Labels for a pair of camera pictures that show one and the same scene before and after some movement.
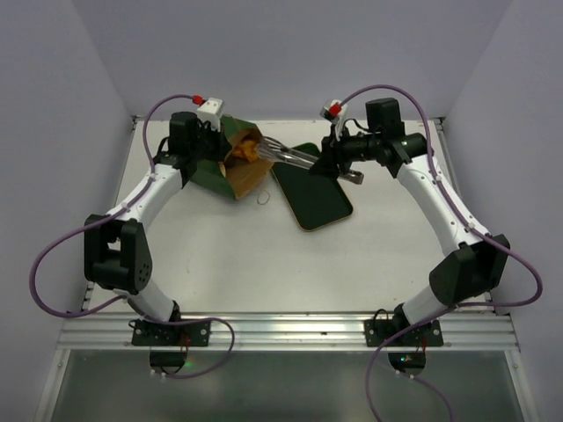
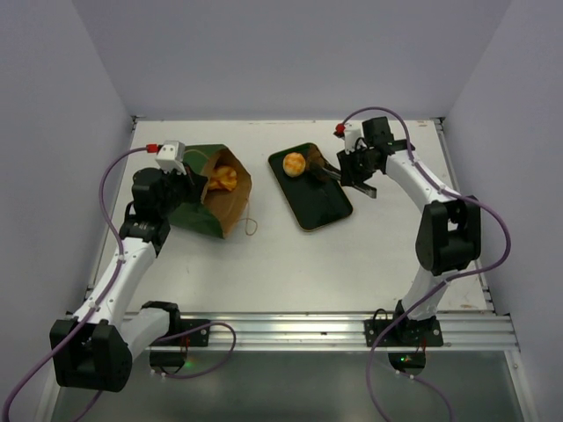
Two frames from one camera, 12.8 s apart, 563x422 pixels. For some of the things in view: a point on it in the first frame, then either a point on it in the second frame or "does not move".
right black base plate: [376, 331] does not move
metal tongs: [270, 149] -> [370, 192]
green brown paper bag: [242, 170] -> [226, 192]
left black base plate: [186, 334] does not move
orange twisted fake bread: [246, 149] -> [223, 178]
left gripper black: [223, 145] -> [193, 183]
